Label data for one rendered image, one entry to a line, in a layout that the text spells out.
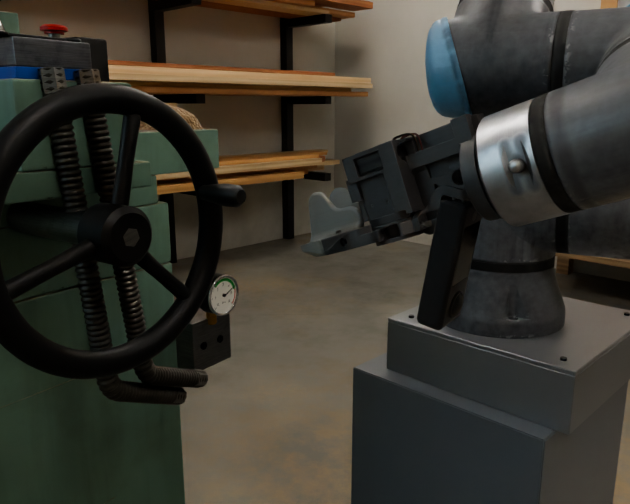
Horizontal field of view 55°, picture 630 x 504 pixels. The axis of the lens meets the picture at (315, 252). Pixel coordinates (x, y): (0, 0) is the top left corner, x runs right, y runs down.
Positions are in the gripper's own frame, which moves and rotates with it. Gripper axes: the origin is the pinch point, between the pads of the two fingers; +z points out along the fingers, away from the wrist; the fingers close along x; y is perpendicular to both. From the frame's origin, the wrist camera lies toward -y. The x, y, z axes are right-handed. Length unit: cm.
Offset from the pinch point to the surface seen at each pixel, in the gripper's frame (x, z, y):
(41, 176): 14.4, 19.7, 15.3
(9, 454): 17.2, 40.2, -13.0
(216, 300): -12.4, 30.5, -3.3
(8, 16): -6, 51, 49
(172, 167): -10.9, 29.6, 17.0
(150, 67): -154, 190, 104
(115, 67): -135, 193, 105
